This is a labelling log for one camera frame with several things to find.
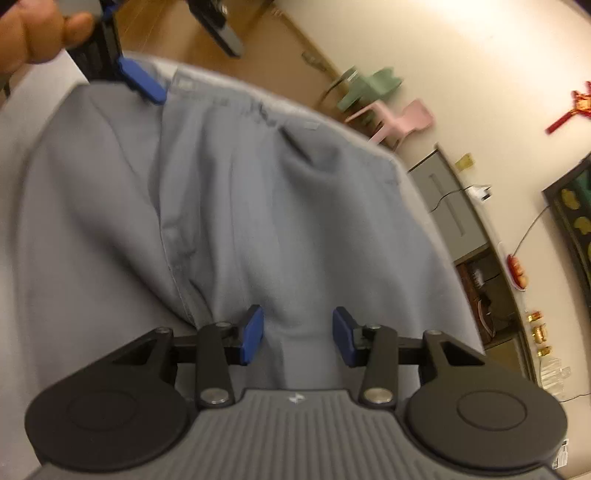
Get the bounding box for grey trousers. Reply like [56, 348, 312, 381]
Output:
[15, 72, 481, 389]

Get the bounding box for person's left hand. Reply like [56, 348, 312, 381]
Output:
[1, 0, 95, 75]

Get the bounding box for long grey TV cabinet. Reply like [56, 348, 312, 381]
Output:
[410, 147, 541, 384]

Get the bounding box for red fruit plate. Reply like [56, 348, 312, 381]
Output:
[506, 255, 529, 291]

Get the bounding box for gold incense burner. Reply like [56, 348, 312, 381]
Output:
[532, 323, 548, 345]

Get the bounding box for glass cups set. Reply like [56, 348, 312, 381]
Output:
[540, 355, 571, 399]

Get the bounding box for white power strip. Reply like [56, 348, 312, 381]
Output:
[466, 185, 492, 202]

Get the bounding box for yellow cup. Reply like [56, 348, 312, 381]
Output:
[455, 153, 474, 172]

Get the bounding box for green plastic chair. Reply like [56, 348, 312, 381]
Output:
[318, 67, 403, 112]

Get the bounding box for pink plastic chair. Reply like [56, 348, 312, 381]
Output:
[345, 99, 435, 145]

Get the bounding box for red Chinese knot ornament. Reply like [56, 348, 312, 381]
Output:
[545, 81, 591, 135]

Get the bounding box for wall-mounted television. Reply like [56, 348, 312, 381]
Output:
[543, 155, 591, 310]

